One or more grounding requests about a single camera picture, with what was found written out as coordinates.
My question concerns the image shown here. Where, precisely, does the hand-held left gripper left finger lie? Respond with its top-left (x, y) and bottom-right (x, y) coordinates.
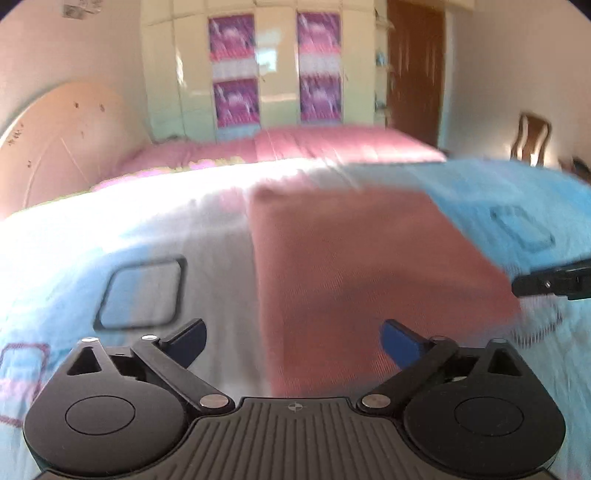
top-left (66, 318), bottom-right (233, 415)

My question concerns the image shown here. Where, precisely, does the wall sticker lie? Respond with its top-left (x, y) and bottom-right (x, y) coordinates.
top-left (62, 2), bottom-right (103, 20)

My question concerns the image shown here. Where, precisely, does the cream wardrobe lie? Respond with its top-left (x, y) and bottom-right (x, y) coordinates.
top-left (141, 0), bottom-right (393, 141)

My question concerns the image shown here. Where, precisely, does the pink cloth garment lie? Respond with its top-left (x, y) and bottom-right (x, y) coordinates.
top-left (247, 185), bottom-right (522, 400)

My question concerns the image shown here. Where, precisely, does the brown wooden door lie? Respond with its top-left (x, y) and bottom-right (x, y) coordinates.
top-left (387, 0), bottom-right (447, 148)

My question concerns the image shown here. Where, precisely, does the purple patterned wardrobe panel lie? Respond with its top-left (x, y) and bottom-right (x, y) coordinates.
top-left (299, 75), bottom-right (343, 123)
top-left (208, 15), bottom-right (257, 80)
top-left (297, 12), bottom-right (342, 77)
top-left (212, 79), bottom-right (262, 129)

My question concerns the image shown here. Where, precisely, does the wooden chair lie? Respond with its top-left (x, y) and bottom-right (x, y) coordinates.
top-left (509, 112), bottom-right (553, 167)

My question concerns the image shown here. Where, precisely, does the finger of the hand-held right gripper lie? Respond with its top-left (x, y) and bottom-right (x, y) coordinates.
top-left (512, 258), bottom-right (591, 302)

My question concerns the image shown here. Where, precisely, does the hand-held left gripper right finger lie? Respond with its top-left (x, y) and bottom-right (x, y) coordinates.
top-left (355, 319), bottom-right (528, 413)

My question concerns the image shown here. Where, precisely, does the pink bedspread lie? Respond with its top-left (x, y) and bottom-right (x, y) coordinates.
top-left (115, 126), bottom-right (448, 178)

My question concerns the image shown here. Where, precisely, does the light blue printed blanket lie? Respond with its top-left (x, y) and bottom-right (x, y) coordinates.
top-left (0, 157), bottom-right (591, 480)

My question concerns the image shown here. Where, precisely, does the beige rounded headboard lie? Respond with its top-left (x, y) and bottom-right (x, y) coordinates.
top-left (0, 82), bottom-right (151, 220)

